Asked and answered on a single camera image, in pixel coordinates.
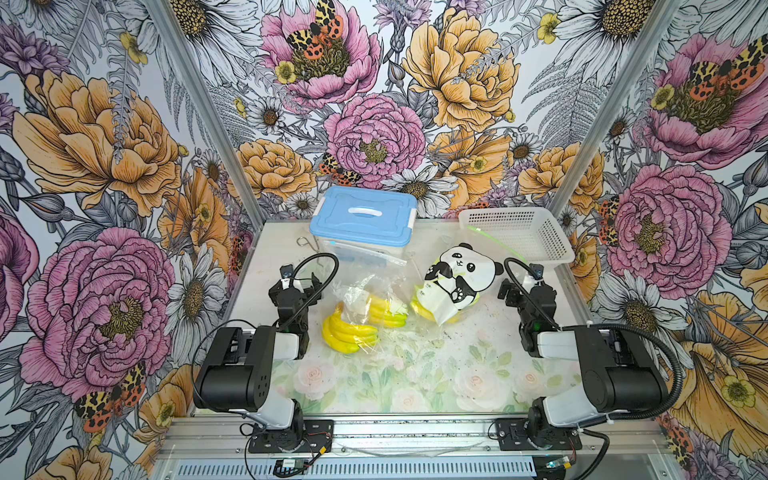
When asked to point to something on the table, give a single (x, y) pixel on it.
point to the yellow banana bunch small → (380, 314)
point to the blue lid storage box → (363, 226)
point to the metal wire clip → (317, 251)
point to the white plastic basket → (530, 233)
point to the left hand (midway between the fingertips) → (299, 284)
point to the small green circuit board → (290, 463)
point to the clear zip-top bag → (366, 300)
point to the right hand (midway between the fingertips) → (518, 282)
